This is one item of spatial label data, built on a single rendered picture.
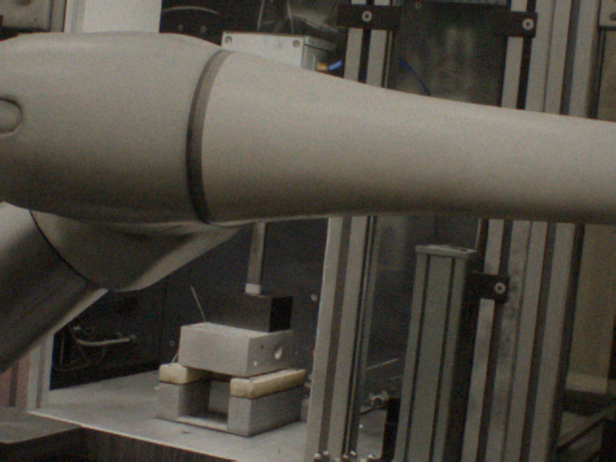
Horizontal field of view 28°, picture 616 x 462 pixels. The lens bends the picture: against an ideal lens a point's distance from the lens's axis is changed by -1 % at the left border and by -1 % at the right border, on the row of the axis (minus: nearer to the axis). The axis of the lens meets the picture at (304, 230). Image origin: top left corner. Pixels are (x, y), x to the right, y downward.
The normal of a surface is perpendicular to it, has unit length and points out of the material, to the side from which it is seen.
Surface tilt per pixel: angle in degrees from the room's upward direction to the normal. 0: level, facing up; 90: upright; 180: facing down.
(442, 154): 87
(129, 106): 77
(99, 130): 94
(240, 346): 90
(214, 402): 90
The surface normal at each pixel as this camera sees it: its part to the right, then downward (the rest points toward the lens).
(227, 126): -0.07, -0.04
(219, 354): -0.42, 0.00
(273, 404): 0.90, 0.11
